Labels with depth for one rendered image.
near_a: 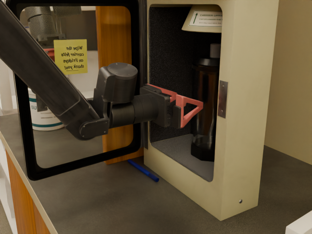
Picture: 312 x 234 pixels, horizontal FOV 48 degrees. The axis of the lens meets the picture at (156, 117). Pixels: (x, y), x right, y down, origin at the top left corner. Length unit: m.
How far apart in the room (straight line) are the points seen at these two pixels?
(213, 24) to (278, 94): 0.48
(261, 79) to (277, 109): 0.45
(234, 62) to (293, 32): 0.47
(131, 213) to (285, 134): 0.58
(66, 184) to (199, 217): 0.35
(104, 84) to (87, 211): 0.30
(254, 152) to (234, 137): 0.08
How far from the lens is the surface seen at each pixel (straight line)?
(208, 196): 0.77
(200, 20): 0.74
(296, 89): 1.10
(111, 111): 0.67
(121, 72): 0.64
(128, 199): 0.83
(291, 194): 0.91
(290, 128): 1.13
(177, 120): 0.70
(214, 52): 0.80
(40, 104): 0.77
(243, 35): 0.66
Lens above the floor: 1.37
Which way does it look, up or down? 18 degrees down
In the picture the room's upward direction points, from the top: straight up
